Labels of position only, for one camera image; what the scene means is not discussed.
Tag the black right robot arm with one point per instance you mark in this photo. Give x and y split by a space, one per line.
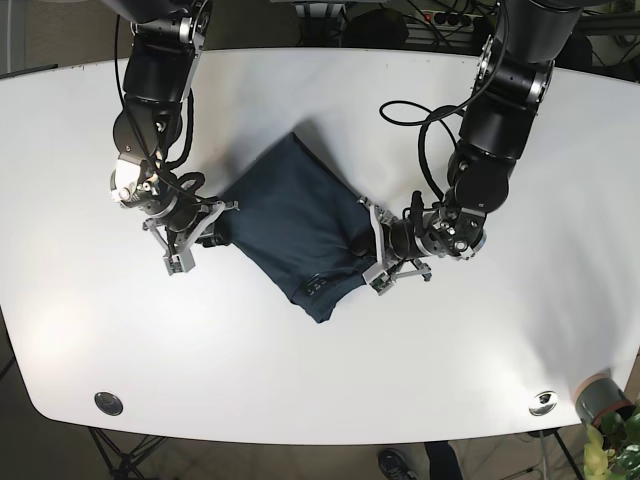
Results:
154 131

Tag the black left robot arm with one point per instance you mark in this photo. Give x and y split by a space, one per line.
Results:
513 75

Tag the left metal table grommet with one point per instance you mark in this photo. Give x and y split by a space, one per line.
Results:
108 403

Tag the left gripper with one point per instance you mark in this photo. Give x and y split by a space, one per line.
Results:
402 244

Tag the person's dark shoes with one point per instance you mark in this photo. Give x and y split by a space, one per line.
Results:
393 466

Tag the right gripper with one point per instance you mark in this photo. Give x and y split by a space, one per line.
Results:
175 215

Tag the green potted plant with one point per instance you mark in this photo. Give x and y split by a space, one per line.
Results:
612 450

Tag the right metal table grommet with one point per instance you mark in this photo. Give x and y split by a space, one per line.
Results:
543 403

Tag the dark navy blue T-shirt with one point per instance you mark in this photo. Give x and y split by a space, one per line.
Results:
302 226

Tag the metal table grommet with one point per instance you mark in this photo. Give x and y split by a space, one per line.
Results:
543 403
108 403

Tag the grey plant pot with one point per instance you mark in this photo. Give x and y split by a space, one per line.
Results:
599 395

